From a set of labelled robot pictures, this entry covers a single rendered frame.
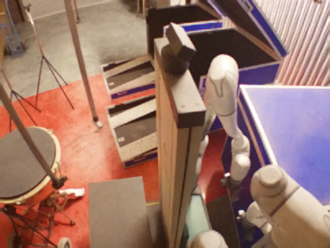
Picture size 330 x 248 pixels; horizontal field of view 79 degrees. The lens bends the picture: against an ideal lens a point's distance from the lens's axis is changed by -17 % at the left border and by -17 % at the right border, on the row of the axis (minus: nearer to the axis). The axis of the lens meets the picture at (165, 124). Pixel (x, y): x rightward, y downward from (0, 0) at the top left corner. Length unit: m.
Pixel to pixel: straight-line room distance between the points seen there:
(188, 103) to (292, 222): 0.43
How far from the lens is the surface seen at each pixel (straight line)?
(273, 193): 0.68
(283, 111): 1.72
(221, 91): 0.96
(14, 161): 1.92
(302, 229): 0.70
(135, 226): 1.34
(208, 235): 1.18
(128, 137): 2.77
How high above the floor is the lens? 2.10
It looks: 46 degrees down
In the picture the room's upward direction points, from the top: straight up
